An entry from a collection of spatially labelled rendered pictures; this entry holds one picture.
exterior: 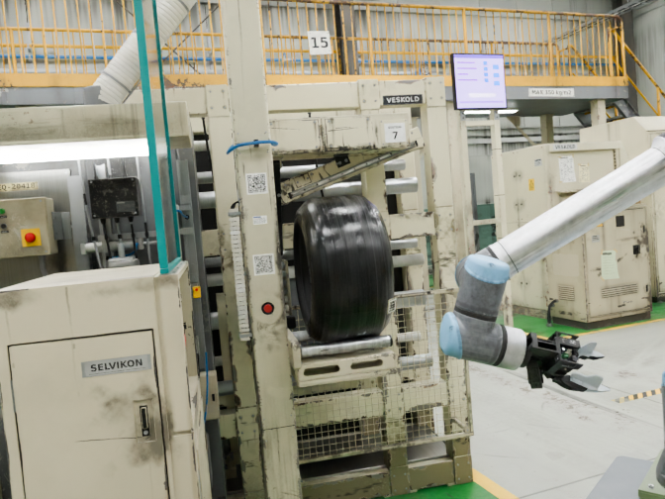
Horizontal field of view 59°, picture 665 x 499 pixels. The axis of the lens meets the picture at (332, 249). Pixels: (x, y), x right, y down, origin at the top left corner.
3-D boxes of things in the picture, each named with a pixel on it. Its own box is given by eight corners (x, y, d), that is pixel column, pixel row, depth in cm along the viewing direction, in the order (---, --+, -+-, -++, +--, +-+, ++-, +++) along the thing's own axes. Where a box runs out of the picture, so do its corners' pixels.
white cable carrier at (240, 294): (240, 341, 211) (228, 209, 208) (239, 339, 216) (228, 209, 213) (252, 340, 212) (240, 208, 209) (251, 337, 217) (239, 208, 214)
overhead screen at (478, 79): (456, 109, 575) (452, 52, 572) (453, 110, 579) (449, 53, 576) (507, 108, 595) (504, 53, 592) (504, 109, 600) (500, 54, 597)
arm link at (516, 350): (490, 373, 126) (488, 335, 131) (512, 378, 126) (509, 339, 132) (509, 354, 119) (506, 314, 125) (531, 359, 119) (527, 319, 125)
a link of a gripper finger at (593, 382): (620, 392, 120) (579, 370, 121) (605, 403, 125) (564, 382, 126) (622, 379, 122) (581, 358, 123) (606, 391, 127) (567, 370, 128)
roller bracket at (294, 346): (294, 370, 203) (291, 343, 202) (280, 348, 242) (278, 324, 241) (303, 369, 203) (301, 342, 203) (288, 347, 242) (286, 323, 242)
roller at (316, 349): (298, 359, 207) (297, 347, 206) (297, 356, 211) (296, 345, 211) (393, 348, 213) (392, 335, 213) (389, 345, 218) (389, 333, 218)
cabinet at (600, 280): (589, 331, 599) (582, 209, 592) (549, 323, 653) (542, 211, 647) (655, 319, 630) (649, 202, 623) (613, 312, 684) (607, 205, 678)
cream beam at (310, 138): (268, 155, 235) (265, 119, 234) (263, 162, 260) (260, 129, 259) (412, 147, 247) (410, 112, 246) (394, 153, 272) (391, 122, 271)
